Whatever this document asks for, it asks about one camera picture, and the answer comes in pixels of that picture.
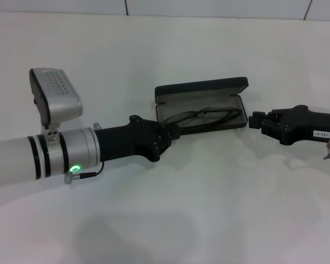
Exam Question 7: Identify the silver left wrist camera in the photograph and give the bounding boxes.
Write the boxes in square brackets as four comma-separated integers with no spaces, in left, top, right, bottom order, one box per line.
[29,68,84,149]

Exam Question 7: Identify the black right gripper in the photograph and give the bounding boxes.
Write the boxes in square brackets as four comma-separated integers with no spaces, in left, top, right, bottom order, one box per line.
[249,104,330,146]

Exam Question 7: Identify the black thin-framed glasses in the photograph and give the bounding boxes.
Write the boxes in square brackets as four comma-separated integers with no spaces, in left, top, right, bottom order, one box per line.
[163,107,243,130]

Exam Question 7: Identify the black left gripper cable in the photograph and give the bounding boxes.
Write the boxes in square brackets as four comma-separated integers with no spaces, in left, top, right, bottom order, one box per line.
[63,161,105,185]

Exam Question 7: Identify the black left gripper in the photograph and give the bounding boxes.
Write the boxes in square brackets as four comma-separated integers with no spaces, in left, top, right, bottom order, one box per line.
[95,114,182,163]

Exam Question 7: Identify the black glasses case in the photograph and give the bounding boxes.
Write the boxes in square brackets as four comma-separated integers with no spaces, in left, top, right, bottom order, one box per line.
[155,76,249,136]

